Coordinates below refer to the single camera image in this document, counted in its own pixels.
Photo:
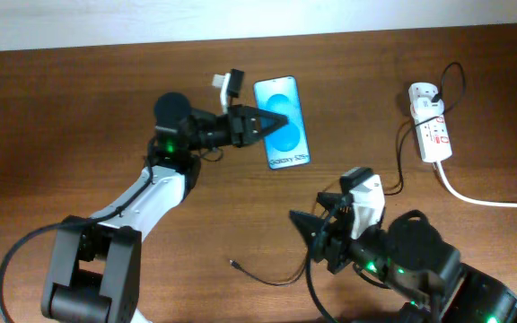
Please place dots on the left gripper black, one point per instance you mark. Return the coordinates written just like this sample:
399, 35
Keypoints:
248, 135

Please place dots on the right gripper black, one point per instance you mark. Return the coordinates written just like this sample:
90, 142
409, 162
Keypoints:
333, 242

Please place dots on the blue Galaxy smartphone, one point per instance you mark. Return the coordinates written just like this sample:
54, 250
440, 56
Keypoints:
287, 146

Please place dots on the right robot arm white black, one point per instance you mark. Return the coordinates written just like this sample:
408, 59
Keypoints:
410, 258

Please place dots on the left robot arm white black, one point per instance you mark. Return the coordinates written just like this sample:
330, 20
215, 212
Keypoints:
95, 269

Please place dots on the white charger plug adapter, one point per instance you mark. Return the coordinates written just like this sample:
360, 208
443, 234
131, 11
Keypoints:
423, 108

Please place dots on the white power strip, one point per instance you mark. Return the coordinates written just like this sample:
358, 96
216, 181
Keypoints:
432, 134

